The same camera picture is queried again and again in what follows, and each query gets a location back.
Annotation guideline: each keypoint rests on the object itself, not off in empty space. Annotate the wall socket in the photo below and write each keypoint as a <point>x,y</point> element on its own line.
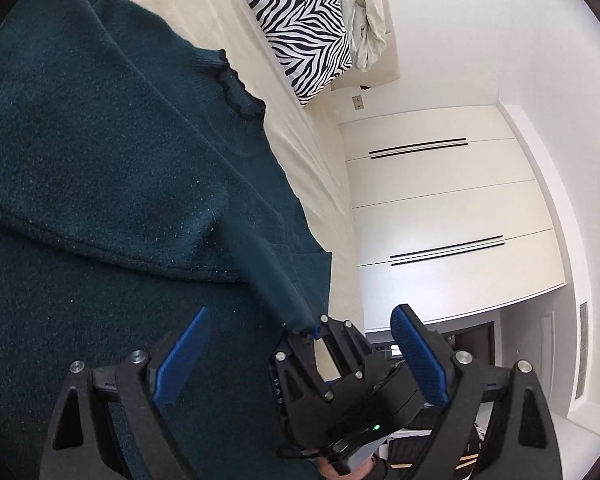
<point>358,102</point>

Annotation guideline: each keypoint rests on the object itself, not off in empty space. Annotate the crumpled white duvet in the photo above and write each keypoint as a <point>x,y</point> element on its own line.
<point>367,15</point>

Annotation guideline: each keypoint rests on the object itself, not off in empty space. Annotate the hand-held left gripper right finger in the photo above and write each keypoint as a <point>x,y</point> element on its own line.
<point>420,355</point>

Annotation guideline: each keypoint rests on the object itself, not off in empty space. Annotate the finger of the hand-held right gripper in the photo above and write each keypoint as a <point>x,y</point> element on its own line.
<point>297,365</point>
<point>350,345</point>

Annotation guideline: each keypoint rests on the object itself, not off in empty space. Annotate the dark teal knit sweater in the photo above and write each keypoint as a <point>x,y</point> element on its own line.
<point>105,160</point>

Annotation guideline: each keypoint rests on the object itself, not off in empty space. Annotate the person's right hand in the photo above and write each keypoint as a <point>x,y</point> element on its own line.
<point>365,472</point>

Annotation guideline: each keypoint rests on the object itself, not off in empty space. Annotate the zebra print pillow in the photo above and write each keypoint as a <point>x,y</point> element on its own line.
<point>295,25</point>

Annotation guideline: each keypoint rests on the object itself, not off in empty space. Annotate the white wardrobe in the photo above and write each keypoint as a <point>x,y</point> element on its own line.
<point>455,200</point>

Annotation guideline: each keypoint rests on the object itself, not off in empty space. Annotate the white air vent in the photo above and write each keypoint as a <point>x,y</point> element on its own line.
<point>581,350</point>

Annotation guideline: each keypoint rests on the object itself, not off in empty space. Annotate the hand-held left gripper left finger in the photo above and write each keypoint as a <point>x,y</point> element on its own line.
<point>180,360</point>

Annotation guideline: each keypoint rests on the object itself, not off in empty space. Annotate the bed with beige sheet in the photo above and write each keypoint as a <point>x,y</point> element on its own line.
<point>290,125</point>

